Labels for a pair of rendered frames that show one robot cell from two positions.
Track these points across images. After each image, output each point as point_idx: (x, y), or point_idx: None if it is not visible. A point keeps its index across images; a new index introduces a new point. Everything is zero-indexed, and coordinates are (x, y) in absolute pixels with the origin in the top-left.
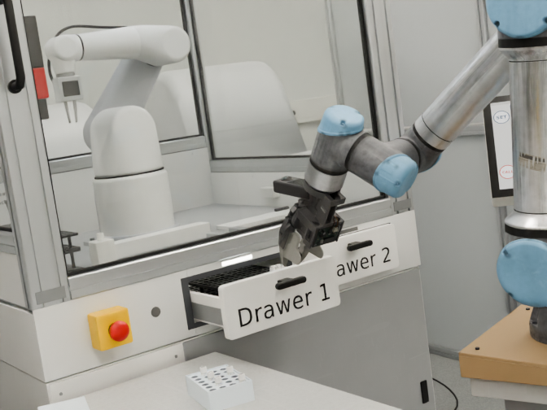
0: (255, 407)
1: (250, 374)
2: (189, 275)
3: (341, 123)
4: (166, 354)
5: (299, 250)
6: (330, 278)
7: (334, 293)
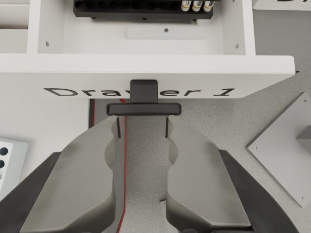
0: None
1: (60, 139)
2: None
3: None
4: (25, 10)
5: (169, 127)
6: (251, 87)
7: (240, 94)
